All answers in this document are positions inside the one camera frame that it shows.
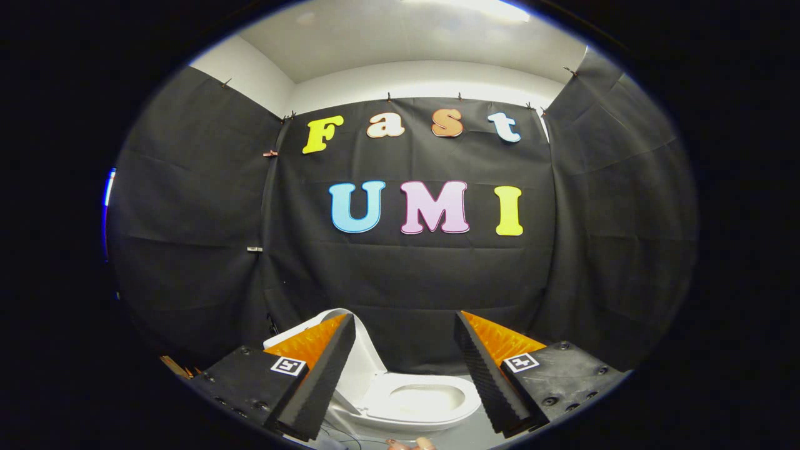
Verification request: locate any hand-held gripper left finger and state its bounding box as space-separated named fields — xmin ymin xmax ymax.
xmin=187 ymin=313 xmax=357 ymax=443

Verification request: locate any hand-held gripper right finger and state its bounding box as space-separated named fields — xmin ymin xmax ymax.
xmin=454 ymin=310 xmax=627 ymax=439

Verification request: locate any white toilet lid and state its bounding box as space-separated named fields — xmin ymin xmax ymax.
xmin=299 ymin=308 xmax=389 ymax=412

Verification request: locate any white toilet with tank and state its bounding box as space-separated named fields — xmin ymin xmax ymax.
xmin=262 ymin=325 xmax=483 ymax=436

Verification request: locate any white toilet seat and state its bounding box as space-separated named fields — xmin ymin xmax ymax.
xmin=361 ymin=373 xmax=483 ymax=426

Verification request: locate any black backdrop cloth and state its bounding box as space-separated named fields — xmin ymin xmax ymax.
xmin=106 ymin=47 xmax=699 ymax=377

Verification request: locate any brown wooden piece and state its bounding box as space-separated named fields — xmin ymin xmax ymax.
xmin=159 ymin=355 xmax=196 ymax=379

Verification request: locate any thin black cable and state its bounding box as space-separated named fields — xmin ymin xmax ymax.
xmin=317 ymin=420 xmax=366 ymax=450

